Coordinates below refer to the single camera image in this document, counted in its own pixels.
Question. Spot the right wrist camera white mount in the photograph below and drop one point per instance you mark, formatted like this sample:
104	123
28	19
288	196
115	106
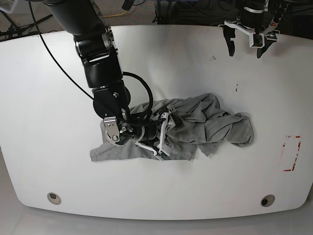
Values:
162	116

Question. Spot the table cable grommet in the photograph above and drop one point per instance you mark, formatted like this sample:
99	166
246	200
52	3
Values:
268	200
54	198

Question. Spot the grey T-shirt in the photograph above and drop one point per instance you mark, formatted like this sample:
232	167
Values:
203	124

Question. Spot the white power strip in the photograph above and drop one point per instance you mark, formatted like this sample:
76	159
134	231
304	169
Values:
277	8

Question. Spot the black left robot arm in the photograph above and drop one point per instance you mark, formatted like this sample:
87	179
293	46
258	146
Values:
249	7

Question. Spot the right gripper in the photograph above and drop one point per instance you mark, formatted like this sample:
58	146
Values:
118	133

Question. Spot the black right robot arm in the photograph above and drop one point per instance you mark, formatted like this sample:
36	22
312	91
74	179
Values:
94	44

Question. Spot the right table cable grommet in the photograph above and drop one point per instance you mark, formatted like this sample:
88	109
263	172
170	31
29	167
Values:
268	200

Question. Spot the red tape rectangle marking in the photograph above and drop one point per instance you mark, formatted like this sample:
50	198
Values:
290	152

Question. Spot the left table cable grommet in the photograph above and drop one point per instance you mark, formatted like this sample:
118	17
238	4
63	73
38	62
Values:
54	198

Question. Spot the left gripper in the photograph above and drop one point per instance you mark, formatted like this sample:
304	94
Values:
253	21

